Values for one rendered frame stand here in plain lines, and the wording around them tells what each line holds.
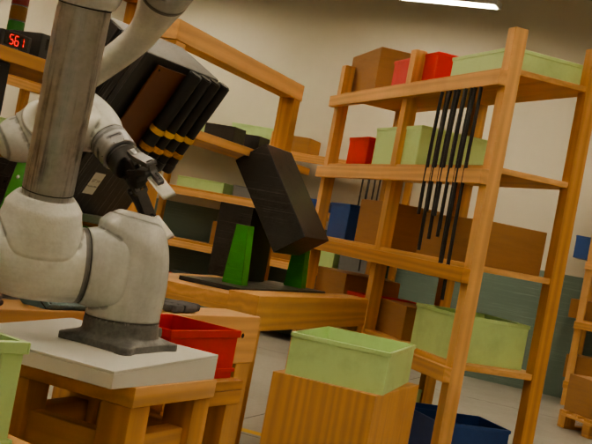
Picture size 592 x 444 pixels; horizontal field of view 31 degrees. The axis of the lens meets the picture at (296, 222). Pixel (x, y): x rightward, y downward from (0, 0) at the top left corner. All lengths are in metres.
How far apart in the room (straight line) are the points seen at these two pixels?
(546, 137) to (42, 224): 9.78
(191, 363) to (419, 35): 10.06
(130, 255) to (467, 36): 9.99
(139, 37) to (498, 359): 3.38
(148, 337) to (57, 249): 0.27
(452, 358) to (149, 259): 3.03
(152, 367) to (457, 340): 3.06
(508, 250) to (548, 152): 6.39
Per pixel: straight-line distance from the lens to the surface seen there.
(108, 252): 2.14
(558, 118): 11.61
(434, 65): 5.94
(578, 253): 10.86
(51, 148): 2.08
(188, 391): 2.22
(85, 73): 2.06
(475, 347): 5.20
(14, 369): 1.63
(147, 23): 2.20
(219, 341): 2.64
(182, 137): 3.01
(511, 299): 11.52
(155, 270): 2.17
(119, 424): 2.08
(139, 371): 2.05
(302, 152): 11.70
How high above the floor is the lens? 1.20
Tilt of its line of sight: level
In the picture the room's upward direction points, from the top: 11 degrees clockwise
